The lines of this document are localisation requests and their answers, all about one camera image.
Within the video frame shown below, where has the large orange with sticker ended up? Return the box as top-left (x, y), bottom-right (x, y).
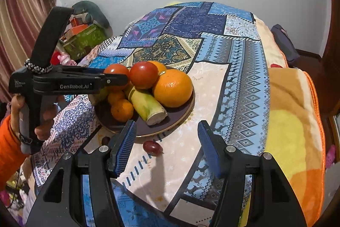
top-left (152, 69), bottom-right (193, 108)

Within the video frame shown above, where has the dark bag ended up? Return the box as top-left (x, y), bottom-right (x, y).
top-left (270, 24), bottom-right (300, 68)

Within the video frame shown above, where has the striped brown curtain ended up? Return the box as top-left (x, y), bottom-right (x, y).
top-left (0, 0), bottom-right (57, 102)

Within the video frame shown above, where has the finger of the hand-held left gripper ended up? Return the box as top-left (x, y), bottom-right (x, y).
top-left (101, 74), bottom-right (131, 90)
top-left (57, 66), bottom-right (106, 76)

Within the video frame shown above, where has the plain orange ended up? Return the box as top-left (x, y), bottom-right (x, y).
top-left (147, 61), bottom-right (168, 76)

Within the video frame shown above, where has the dark purple plate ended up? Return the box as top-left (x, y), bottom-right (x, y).
top-left (94, 65), bottom-right (196, 144)

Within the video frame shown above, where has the orange yellow fleece blanket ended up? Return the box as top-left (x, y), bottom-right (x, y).
top-left (250, 14), bottom-right (326, 227)

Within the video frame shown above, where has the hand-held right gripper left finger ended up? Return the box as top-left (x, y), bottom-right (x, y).
top-left (25, 119), bottom-right (137, 227)

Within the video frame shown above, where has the person's left forearm orange sleeve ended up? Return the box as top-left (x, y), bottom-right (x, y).
top-left (0, 114), bottom-right (30, 190)

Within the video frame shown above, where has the dark wooden door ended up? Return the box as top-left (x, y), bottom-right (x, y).
top-left (320, 0), bottom-right (340, 116)

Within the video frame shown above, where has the orange cardboard box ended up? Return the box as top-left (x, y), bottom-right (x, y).
top-left (69, 16), bottom-right (91, 34)

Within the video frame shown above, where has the green printed box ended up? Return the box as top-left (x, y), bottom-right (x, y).
top-left (60, 23), bottom-right (108, 61)

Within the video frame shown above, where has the person's left hand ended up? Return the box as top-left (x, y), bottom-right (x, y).
top-left (10, 94), bottom-right (58, 141)

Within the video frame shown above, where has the pink slipper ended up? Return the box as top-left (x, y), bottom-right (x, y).
top-left (325, 144), bottom-right (337, 166)

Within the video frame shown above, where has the grey curved pillow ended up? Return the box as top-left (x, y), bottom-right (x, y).
top-left (72, 0), bottom-right (111, 29)

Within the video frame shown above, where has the patchwork printed blanket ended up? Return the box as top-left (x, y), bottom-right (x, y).
top-left (30, 1), bottom-right (270, 227)

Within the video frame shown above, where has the pink rabbit toy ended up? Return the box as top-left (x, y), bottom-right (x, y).
top-left (58, 53), bottom-right (78, 66)

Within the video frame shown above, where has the small tangerine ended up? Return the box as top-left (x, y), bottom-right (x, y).
top-left (110, 99), bottom-right (134, 122)
top-left (107, 90), bottom-right (126, 106)

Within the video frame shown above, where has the red tomato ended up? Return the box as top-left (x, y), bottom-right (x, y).
top-left (103, 64), bottom-right (131, 92)
top-left (130, 61), bottom-right (159, 90)

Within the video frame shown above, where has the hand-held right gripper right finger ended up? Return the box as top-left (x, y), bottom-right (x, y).
top-left (197, 120), bottom-right (309, 227)

